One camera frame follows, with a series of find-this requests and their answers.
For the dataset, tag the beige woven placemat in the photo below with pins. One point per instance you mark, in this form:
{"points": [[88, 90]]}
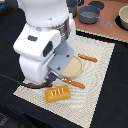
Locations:
{"points": [[80, 107]]}

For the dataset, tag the grey cooking pot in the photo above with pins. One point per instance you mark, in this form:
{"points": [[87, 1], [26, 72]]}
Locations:
{"points": [[72, 6]]}

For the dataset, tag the knife with orange handle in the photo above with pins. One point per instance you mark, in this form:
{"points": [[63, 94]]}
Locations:
{"points": [[87, 58]]}

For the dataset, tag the yellow bread pastry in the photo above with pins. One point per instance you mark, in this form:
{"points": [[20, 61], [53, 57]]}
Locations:
{"points": [[57, 94]]}

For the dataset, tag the grey saucepan with handle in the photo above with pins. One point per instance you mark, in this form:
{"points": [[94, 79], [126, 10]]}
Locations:
{"points": [[90, 15]]}

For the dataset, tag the fork with orange handle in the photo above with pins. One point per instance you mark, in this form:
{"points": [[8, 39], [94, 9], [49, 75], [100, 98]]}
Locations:
{"points": [[74, 83]]}

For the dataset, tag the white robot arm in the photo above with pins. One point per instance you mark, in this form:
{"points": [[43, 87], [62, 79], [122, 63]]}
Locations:
{"points": [[44, 43]]}

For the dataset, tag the round beige plate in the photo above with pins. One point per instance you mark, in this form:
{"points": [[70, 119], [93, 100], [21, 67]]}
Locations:
{"points": [[74, 68]]}

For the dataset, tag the black stove burner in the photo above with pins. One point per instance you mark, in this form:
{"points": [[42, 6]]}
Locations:
{"points": [[98, 4]]}

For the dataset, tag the pink wooden stove board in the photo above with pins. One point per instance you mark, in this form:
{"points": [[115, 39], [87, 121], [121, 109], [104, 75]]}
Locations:
{"points": [[108, 13]]}

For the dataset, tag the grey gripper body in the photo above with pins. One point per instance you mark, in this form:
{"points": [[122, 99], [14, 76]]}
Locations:
{"points": [[60, 61]]}

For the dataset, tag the beige bowl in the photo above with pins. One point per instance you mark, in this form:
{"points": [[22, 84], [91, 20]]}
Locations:
{"points": [[123, 14]]}

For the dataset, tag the brown sausage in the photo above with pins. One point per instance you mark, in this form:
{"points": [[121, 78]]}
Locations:
{"points": [[33, 85]]}

